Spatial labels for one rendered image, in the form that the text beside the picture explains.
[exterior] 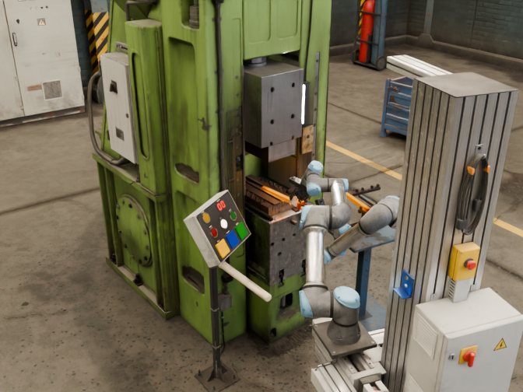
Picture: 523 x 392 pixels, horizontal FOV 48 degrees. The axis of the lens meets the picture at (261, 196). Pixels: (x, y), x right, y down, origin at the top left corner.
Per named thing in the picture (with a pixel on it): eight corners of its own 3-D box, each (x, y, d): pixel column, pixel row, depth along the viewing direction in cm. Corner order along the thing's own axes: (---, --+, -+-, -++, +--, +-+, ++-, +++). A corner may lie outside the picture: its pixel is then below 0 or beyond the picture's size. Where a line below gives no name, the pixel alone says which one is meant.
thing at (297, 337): (335, 334, 396) (335, 333, 395) (268, 373, 363) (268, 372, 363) (296, 306, 423) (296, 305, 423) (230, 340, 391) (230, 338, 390)
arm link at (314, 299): (333, 314, 256) (331, 201, 280) (299, 313, 256) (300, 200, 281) (331, 321, 266) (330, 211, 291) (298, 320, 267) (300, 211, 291)
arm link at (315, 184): (328, 187, 312) (327, 173, 319) (306, 187, 312) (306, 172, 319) (327, 197, 318) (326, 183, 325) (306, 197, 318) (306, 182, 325)
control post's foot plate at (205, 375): (242, 379, 358) (242, 368, 354) (212, 397, 346) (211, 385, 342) (221, 360, 373) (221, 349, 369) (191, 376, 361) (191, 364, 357)
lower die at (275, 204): (293, 208, 362) (293, 195, 358) (268, 217, 350) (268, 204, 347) (250, 184, 391) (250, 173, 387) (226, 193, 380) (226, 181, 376)
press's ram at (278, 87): (312, 133, 349) (315, 65, 332) (261, 148, 328) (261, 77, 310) (267, 115, 379) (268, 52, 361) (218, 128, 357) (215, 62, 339)
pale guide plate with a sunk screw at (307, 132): (313, 151, 373) (314, 125, 365) (302, 154, 368) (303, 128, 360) (310, 149, 374) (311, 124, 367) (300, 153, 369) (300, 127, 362)
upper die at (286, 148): (295, 153, 346) (295, 138, 342) (268, 162, 335) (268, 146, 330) (250, 134, 375) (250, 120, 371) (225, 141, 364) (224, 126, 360)
